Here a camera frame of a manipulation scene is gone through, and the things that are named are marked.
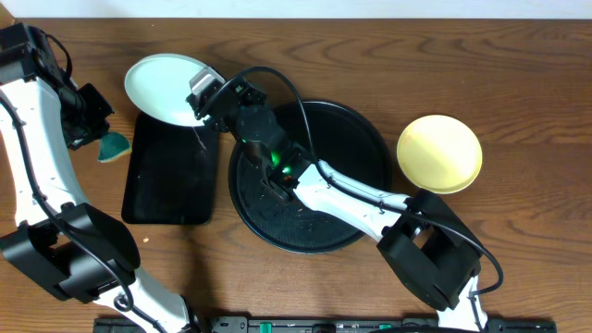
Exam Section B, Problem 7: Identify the green sponge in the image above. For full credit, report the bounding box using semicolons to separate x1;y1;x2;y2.
98;132;131;163

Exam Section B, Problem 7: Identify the light blue plate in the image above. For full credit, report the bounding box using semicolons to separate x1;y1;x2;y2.
124;54;209;127

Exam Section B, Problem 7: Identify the yellow plate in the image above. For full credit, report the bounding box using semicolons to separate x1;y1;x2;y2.
396;115;483;194

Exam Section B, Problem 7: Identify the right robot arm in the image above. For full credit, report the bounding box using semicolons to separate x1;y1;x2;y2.
187;72;487;332

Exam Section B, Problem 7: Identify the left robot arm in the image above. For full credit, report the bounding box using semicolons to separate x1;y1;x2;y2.
1;23;198;332

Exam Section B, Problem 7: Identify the rectangular black tray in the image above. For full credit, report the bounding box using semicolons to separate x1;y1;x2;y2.
121;113;219;225

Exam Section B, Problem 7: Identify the round black tray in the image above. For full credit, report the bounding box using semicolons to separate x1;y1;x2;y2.
228;101;393;253

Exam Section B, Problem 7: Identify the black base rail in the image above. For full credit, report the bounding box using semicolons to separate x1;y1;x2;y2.
92;314;559;333

